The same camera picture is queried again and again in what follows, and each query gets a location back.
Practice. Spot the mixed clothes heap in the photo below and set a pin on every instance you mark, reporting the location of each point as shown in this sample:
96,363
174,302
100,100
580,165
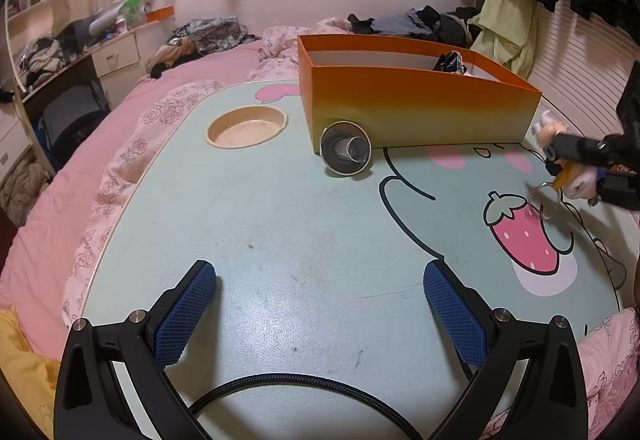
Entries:
45,54

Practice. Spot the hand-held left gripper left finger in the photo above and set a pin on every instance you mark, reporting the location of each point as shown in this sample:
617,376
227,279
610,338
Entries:
185,315

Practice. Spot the yellow cloth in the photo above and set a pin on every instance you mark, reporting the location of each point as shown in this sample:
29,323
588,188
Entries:
25,370

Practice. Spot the green plastic container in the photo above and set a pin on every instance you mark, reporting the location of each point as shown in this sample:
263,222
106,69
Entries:
132,12

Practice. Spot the white desk with drawers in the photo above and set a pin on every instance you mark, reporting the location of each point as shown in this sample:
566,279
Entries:
117,57

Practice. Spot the orange cardboard box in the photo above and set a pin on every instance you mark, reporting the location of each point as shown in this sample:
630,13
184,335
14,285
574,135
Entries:
425,109

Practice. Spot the crumpled pink comforter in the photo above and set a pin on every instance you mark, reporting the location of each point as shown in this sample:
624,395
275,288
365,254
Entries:
280,44

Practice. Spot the light green garment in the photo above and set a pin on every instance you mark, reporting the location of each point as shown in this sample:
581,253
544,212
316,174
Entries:
505,19

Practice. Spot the dark clothes pile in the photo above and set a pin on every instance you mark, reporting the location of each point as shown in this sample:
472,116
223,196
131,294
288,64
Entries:
415,22

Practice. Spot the small orange box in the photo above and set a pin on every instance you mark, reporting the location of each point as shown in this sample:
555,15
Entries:
161,13

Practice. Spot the beige padded jacket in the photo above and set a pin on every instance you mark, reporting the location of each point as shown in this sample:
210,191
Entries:
20,185

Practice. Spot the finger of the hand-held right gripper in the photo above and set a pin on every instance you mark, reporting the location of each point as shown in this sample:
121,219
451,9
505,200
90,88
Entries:
575,145

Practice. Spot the metal cup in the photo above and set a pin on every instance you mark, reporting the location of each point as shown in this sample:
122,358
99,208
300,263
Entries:
345,149

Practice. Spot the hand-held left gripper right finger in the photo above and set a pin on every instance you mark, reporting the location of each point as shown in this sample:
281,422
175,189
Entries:
457,315

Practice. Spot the black lace cloth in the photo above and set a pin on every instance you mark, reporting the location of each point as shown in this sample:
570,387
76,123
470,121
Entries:
452,62

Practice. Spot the patterned clothes pile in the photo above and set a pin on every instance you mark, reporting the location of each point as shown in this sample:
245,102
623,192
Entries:
215,32

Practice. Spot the beige table cup holder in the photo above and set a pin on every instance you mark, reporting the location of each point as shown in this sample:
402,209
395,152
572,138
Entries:
247,127

